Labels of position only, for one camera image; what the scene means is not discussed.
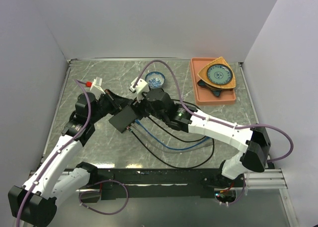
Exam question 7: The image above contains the yellow triangular woven plate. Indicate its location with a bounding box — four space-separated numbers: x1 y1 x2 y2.
197 57 236 89

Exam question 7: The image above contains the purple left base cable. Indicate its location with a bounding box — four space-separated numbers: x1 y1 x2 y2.
79 179 129 215

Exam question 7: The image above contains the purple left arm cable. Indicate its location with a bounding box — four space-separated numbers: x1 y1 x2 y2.
16 79 92 227

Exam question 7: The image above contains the teal round patterned plate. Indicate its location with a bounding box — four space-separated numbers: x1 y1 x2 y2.
207 64 234 85

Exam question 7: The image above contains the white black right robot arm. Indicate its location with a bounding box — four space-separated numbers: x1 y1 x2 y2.
133 88 271 187

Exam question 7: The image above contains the blue white porcelain bowl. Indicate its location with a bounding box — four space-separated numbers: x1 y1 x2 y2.
145 71 166 89

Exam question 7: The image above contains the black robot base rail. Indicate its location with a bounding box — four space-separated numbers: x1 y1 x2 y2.
76 162 243 200

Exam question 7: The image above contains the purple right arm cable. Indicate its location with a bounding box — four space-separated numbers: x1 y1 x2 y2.
133 60 294 162

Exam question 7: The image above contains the black network switch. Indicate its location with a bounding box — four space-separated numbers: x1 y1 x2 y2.
109 106 138 133

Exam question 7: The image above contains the pink plastic tray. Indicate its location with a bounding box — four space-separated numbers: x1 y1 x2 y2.
190 57 236 105

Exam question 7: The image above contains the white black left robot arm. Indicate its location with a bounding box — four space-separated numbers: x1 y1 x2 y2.
8 90 131 227

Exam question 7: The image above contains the dark blue triangular plate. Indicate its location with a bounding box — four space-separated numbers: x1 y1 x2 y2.
197 79 232 97

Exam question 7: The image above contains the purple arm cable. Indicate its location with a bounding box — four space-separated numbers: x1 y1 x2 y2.
16 79 92 227
133 60 294 162

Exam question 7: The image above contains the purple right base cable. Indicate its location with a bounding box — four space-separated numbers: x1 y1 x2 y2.
218 181 248 208

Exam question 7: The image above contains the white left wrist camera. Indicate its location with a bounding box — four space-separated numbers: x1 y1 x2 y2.
85 77 105 99

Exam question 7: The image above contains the blue ethernet cable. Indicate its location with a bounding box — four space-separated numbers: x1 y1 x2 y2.
135 120 209 151

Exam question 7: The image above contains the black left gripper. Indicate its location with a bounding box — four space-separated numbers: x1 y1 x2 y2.
89 88 131 124

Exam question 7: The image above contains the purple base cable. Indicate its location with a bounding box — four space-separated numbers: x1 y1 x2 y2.
218 181 248 208
79 179 129 215

